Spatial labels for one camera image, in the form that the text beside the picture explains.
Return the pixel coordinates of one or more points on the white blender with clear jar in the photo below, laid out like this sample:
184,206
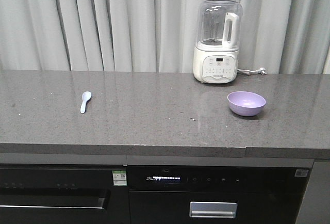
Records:
216,50

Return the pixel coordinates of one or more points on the black built-in oven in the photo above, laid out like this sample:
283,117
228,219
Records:
172,189

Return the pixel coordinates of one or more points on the black built-in dishwasher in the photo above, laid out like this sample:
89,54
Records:
62,194

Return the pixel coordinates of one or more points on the purple plastic bowl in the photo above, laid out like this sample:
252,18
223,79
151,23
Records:
245,103

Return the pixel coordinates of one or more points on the grey pleated curtain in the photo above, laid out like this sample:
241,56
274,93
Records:
283,36

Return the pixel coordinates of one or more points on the light blue plastic spoon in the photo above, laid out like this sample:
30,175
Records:
86,96

